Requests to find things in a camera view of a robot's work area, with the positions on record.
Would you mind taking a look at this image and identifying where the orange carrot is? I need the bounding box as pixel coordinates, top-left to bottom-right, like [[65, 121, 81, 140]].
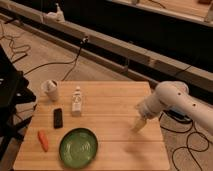
[[38, 131, 49, 152]]

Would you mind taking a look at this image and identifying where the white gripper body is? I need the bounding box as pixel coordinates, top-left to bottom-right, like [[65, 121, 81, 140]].
[[136, 98, 161, 119]]

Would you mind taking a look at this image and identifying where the white mug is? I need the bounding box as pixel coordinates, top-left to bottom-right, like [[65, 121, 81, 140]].
[[41, 80, 59, 101]]

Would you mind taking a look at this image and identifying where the green ceramic bowl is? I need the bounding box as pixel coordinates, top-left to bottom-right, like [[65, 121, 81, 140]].
[[59, 128, 98, 169]]

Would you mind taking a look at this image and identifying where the black floor cable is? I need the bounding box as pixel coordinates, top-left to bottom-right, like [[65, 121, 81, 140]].
[[23, 36, 90, 82]]

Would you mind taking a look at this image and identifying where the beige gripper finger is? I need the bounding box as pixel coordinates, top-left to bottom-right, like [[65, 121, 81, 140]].
[[133, 117, 147, 132]]

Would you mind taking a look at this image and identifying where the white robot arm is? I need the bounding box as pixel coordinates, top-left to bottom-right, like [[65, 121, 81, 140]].
[[132, 81, 213, 135]]

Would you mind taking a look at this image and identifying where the wooden table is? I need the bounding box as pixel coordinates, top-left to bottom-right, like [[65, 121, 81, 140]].
[[14, 81, 170, 171]]

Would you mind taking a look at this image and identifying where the white object on ledge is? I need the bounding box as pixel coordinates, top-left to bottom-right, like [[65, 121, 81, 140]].
[[47, 4, 65, 22]]

